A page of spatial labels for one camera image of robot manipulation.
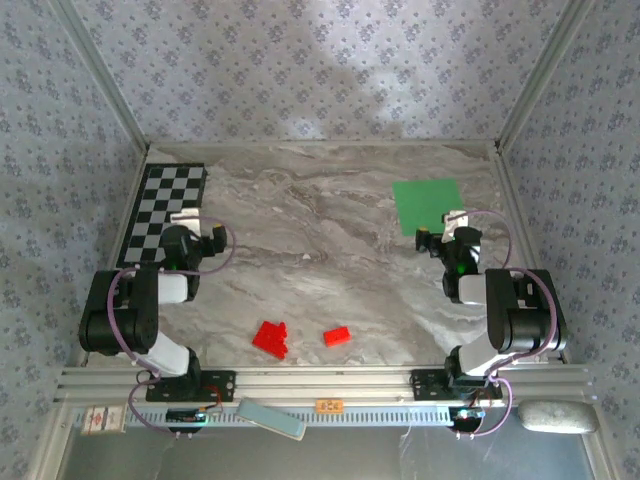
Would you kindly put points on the red white sticker card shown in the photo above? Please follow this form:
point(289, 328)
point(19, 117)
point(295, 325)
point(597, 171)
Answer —
point(102, 420)

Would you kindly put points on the red toy brick cluster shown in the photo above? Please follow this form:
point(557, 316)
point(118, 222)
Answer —
point(270, 337)

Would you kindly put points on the left small circuit board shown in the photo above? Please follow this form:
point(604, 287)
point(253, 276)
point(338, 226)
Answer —
point(186, 416)

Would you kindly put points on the grey stone-like pouch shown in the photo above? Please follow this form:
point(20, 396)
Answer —
point(557, 417)

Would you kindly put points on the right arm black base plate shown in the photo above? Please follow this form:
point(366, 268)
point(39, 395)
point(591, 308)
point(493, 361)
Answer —
point(425, 385)

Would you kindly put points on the grey-blue flat block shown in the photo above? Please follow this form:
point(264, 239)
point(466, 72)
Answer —
point(270, 419)

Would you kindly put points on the black grey checkerboard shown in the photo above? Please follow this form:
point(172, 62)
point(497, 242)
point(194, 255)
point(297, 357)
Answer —
point(165, 200)

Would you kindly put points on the aluminium frame rail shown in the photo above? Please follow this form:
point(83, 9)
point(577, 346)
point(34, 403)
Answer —
point(325, 382)

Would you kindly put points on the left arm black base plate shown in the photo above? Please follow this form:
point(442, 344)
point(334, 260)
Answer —
point(220, 385)

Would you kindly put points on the right small circuit board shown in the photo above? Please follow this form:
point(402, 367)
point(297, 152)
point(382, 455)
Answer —
point(469, 414)

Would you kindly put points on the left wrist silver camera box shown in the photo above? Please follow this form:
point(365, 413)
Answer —
point(186, 217)

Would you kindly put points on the small red toy brick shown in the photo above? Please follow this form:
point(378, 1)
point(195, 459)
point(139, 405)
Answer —
point(336, 336)

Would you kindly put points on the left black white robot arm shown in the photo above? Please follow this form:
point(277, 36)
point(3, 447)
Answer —
point(120, 320)

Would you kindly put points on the orange label tag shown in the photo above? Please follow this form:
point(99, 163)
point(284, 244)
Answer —
point(329, 405)

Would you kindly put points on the small circuit board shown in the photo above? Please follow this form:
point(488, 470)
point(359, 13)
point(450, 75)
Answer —
point(186, 416)
point(469, 414)

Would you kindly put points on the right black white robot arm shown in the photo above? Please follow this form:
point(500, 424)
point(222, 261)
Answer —
point(520, 320)

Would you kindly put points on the green square paper sheet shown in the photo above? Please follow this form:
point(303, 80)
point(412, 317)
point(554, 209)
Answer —
point(425, 200)

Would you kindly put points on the aluminium frame post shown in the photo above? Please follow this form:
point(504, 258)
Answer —
point(100, 75)
point(545, 75)

